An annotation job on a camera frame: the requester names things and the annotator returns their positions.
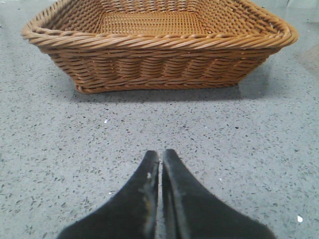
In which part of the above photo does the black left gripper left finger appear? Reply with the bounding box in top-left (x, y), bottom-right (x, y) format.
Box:
top-left (58, 150), bottom-right (159, 239)

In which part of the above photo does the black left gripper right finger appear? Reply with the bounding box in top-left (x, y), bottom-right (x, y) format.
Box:
top-left (162, 149), bottom-right (274, 239)

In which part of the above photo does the brown wicker basket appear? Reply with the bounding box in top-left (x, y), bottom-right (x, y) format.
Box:
top-left (21, 0), bottom-right (299, 94)

